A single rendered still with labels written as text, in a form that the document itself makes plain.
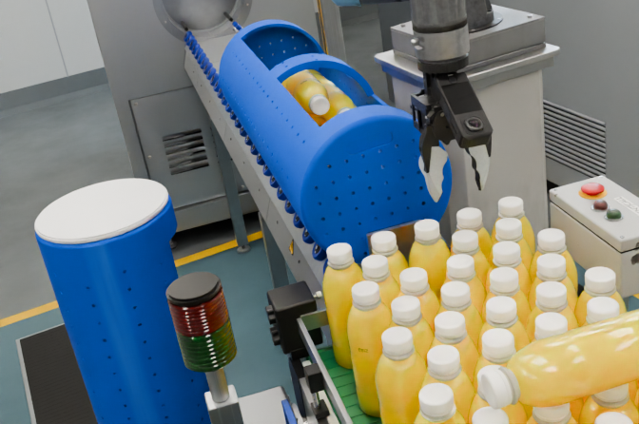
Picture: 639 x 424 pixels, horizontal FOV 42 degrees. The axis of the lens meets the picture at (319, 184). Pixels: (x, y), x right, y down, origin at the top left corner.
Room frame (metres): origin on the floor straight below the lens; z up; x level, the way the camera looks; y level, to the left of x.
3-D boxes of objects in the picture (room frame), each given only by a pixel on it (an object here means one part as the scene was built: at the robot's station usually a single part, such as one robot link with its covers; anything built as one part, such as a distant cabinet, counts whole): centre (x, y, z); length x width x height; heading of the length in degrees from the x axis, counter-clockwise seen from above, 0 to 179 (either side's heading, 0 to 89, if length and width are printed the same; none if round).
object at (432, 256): (1.16, -0.16, 0.99); 0.07 x 0.07 x 0.19
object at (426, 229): (1.16, -0.16, 1.09); 0.04 x 0.04 x 0.02
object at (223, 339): (0.82, 0.16, 1.18); 0.06 x 0.06 x 0.05
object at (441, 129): (1.13, -0.20, 1.32); 0.09 x 0.08 x 0.12; 12
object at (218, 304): (0.82, 0.16, 1.23); 0.06 x 0.06 x 0.04
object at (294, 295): (1.19, 0.07, 0.95); 0.10 x 0.07 x 0.10; 102
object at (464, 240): (1.10, -0.20, 1.09); 0.04 x 0.04 x 0.02
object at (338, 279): (1.13, -0.01, 0.99); 0.07 x 0.07 x 0.19
